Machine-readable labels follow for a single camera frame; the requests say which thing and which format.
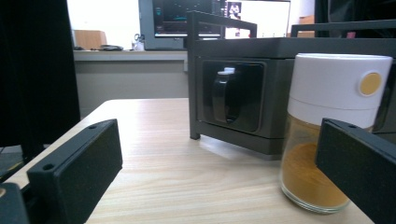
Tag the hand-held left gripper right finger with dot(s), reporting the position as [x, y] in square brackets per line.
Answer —
[361, 168]

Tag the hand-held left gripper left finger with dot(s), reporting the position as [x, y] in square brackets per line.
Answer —
[77, 168]

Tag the dark grey corner rack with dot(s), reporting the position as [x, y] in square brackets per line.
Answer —
[274, 93]

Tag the black curtain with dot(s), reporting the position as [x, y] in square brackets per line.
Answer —
[358, 9]
[31, 62]

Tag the grey window sill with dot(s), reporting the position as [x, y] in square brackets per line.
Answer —
[130, 55]

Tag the dark flat item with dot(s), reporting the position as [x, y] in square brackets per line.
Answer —
[111, 47]

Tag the brown cardboard box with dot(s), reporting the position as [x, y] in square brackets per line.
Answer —
[306, 21]
[90, 39]

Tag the cup with scissors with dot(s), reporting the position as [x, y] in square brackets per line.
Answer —
[138, 43]

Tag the grey framed monitor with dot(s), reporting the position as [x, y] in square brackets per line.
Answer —
[174, 15]

